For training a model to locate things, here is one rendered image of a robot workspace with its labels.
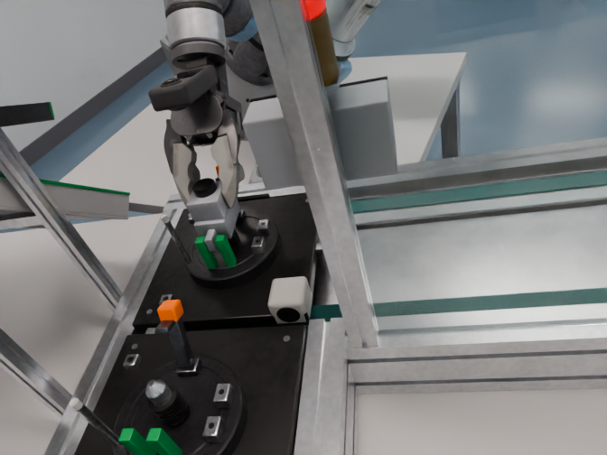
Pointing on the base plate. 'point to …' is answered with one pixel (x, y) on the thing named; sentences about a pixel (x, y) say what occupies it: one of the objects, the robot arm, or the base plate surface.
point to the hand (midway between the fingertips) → (208, 200)
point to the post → (316, 156)
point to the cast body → (211, 211)
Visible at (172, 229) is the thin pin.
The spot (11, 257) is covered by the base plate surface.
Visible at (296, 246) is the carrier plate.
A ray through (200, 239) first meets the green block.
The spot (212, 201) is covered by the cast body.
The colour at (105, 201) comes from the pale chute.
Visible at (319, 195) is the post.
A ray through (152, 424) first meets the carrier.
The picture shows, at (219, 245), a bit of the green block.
